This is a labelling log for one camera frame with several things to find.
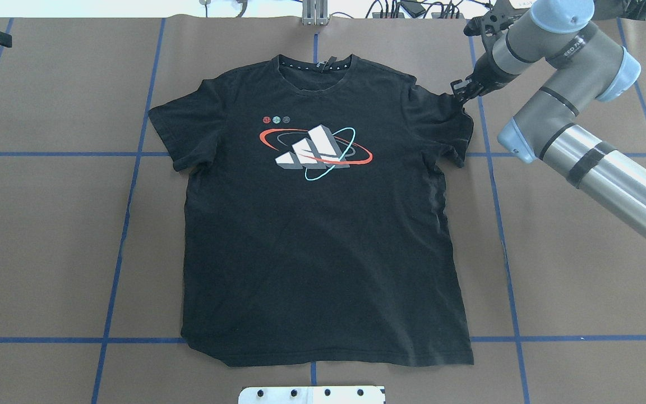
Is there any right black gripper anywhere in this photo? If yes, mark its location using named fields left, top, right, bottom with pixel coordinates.
left=451, top=54, right=506, bottom=104

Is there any black graphic t-shirt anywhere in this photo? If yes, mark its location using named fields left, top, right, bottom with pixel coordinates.
left=149, top=54, right=474, bottom=366

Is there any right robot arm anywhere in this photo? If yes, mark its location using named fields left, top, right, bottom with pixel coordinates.
left=451, top=1, right=646, bottom=238

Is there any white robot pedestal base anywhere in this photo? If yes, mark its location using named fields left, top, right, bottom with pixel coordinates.
left=238, top=385, right=387, bottom=403

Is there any aluminium frame post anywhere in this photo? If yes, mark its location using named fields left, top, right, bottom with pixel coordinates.
left=301, top=0, right=330, bottom=26

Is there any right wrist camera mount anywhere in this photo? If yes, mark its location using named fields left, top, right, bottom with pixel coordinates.
left=463, top=1, right=531, bottom=38

